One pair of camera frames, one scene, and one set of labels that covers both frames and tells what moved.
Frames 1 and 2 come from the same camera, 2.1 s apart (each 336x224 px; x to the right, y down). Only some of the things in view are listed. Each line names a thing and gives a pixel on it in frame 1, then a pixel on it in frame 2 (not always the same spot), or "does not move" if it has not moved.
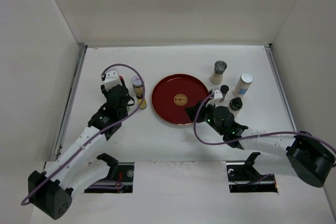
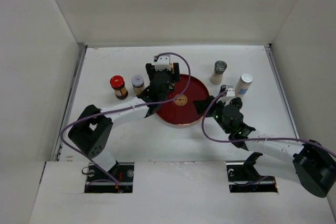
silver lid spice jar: [137, 83] does not move
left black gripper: [104, 91] to [176, 74]
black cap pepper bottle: [235, 106] does not move
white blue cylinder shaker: [242, 85] does not move
